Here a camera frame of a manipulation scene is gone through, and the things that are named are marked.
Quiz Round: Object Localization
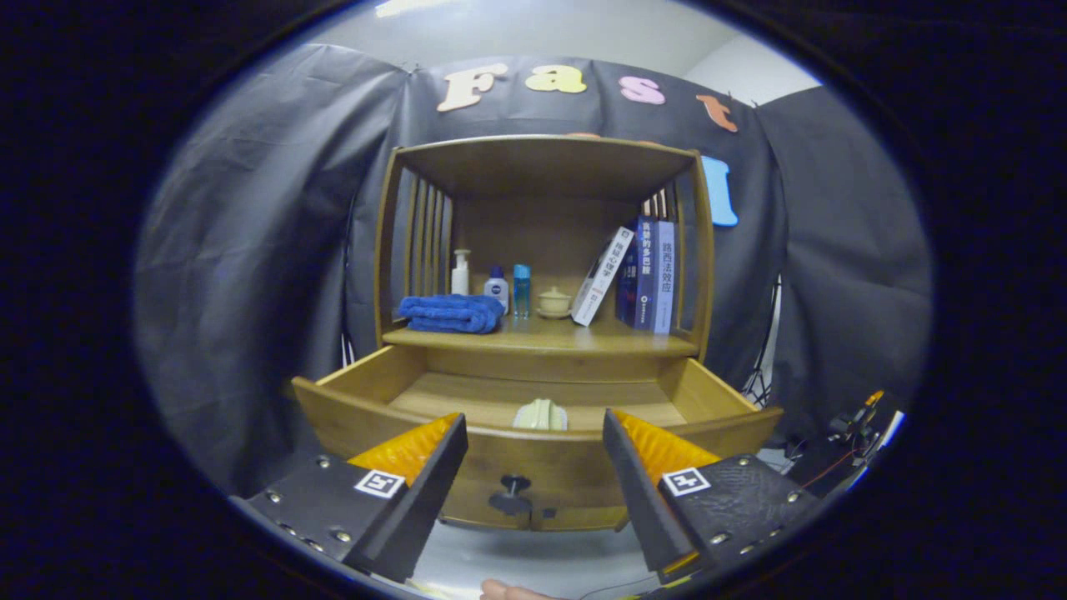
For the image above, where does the orange and black device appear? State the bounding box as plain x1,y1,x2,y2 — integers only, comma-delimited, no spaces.
829,390,886,443

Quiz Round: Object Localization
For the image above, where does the grey-blue book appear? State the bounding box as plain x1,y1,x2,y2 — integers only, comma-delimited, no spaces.
653,220,676,336

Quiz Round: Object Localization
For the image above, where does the blue folded towel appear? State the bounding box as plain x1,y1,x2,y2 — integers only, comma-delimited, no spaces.
398,293,506,335

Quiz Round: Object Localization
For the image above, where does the white book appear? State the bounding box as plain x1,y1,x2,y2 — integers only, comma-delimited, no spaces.
570,226,636,328

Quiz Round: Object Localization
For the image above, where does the wooden drawer black knob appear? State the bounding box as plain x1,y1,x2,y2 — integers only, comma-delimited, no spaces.
292,344,784,533

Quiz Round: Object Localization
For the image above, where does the pale green scrubber grey base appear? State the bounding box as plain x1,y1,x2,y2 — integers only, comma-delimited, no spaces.
512,398,569,432

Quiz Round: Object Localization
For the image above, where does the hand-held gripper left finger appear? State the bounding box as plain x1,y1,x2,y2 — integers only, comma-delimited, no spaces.
229,412,469,584

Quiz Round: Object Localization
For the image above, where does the black tripod stand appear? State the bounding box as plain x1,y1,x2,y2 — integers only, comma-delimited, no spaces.
742,275,784,409

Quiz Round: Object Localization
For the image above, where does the dark blue book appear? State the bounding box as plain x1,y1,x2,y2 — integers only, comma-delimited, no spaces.
615,217,659,330

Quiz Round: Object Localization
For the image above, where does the wooden countertop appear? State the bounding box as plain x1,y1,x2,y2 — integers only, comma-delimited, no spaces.
383,312,699,358

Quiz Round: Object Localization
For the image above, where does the black backdrop cloth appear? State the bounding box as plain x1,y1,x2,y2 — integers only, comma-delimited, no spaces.
133,42,934,501

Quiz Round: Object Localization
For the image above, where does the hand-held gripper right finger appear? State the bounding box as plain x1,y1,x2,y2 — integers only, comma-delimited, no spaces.
602,408,822,584

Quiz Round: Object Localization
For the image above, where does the wooden cabinet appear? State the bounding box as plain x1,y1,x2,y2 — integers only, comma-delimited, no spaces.
373,135,716,534

